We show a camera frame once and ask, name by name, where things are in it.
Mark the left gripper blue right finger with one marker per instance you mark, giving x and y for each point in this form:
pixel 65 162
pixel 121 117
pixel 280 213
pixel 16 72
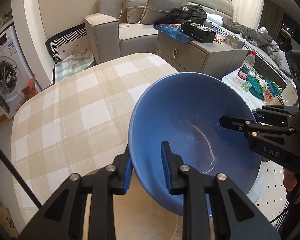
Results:
pixel 171 163

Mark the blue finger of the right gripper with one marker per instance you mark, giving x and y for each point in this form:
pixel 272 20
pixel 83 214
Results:
pixel 283 116
pixel 257 130

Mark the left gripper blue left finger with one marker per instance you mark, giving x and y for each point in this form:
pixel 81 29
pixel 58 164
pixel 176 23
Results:
pixel 124 167

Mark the blue bowl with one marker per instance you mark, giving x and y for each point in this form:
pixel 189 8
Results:
pixel 184 109

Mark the cream plate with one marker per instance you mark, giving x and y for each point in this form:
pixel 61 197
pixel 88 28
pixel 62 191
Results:
pixel 138 216

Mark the person right hand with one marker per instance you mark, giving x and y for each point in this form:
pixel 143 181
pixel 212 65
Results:
pixel 289 180

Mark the teal container lid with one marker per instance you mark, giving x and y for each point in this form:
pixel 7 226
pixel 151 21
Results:
pixel 255 89

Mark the white marble side table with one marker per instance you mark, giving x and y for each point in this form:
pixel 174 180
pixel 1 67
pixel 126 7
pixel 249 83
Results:
pixel 268 192

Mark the plastic water bottle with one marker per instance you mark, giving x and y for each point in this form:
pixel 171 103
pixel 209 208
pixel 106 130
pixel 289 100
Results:
pixel 246 66

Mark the beige checked tablecloth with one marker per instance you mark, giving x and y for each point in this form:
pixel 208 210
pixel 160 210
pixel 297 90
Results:
pixel 80 124

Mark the grey drawer cabinet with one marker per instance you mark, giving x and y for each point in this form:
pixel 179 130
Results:
pixel 213 59

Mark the tissue box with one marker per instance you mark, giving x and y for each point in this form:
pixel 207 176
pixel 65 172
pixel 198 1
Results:
pixel 234 42

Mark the black storage box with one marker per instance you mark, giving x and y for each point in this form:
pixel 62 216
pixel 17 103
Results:
pixel 202 34

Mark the black jacket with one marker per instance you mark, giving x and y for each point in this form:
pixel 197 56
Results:
pixel 186 13

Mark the cardboard box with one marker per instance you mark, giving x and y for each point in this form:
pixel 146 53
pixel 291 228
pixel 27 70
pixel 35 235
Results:
pixel 7 223

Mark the grey sofa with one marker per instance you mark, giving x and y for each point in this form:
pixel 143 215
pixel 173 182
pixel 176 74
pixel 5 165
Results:
pixel 111 37

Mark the black patterned chair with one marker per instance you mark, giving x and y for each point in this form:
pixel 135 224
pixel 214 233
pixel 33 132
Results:
pixel 68 42

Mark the grey cushion right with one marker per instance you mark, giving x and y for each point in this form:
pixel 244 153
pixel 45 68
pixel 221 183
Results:
pixel 157 9

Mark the grey cushion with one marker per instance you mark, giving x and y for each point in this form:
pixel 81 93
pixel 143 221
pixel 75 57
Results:
pixel 135 10
pixel 157 9

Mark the white washing machine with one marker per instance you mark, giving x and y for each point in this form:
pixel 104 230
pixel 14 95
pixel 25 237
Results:
pixel 15 72

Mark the grey cushion left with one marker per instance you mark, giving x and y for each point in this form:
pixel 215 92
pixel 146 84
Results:
pixel 135 10

